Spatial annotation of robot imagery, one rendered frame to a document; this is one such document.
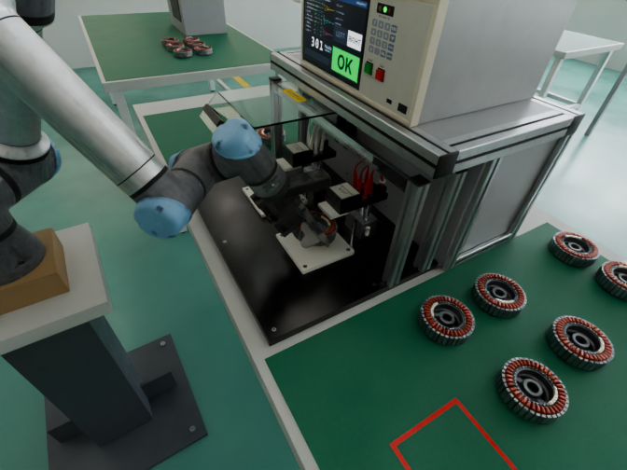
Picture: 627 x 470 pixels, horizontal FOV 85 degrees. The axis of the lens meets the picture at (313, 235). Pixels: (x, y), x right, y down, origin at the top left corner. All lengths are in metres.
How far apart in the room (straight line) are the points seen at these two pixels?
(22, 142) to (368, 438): 0.85
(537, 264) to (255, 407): 1.09
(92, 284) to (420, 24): 0.86
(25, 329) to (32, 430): 0.84
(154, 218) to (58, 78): 0.21
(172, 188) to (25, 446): 1.30
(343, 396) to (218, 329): 1.07
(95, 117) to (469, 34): 0.61
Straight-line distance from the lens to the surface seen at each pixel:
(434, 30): 0.67
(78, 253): 1.06
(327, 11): 0.91
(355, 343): 0.76
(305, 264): 0.84
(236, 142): 0.61
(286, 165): 1.01
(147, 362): 1.67
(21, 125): 0.87
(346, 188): 0.85
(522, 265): 1.07
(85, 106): 0.58
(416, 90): 0.69
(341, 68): 0.87
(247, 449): 1.46
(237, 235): 0.94
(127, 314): 1.87
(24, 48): 0.60
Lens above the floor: 1.39
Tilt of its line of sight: 42 degrees down
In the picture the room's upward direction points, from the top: 3 degrees clockwise
